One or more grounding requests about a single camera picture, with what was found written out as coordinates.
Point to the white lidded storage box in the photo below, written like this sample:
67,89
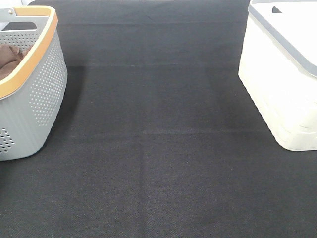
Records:
278,67

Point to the black table cloth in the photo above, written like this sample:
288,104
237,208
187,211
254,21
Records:
156,136

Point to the brown towel in basket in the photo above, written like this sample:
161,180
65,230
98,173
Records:
10,57

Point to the grey perforated laundry basket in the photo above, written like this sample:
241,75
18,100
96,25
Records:
31,95

